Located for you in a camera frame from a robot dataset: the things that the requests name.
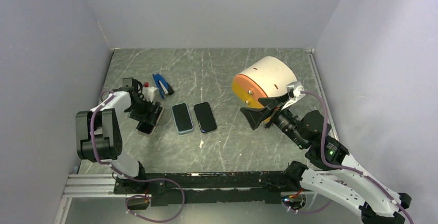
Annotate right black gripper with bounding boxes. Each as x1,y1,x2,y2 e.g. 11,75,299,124
239,93,307,148

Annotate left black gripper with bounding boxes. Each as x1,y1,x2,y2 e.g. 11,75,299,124
128,97,160,126

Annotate beige pink phone case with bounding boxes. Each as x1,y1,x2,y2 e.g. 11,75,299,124
138,106,164,135

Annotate light blue phone case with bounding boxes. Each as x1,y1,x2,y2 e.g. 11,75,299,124
171,102,195,135

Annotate purple edged glossy phone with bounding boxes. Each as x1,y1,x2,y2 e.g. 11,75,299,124
136,122,155,135

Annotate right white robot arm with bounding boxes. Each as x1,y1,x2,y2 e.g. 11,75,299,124
240,90,414,223

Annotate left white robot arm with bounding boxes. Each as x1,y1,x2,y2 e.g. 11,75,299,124
75,77,164,193

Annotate blue clip tool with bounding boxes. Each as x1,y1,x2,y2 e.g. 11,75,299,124
152,73,174,99

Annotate cream and orange drum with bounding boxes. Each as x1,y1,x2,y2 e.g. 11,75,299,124
231,56,298,108

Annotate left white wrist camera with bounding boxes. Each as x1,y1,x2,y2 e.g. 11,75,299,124
142,82,160,102

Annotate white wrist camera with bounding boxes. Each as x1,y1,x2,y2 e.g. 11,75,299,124
281,81,305,110
142,82,160,102

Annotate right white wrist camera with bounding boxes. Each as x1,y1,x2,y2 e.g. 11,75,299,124
281,81,305,110

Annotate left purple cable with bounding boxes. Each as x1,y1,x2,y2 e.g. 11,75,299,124
89,89,186,224

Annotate purple cable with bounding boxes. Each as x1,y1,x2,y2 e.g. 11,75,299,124
283,90,415,224
89,89,186,224

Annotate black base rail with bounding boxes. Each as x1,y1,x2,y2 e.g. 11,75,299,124
113,171,301,206

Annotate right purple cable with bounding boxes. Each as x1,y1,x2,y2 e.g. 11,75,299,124
283,90,415,224

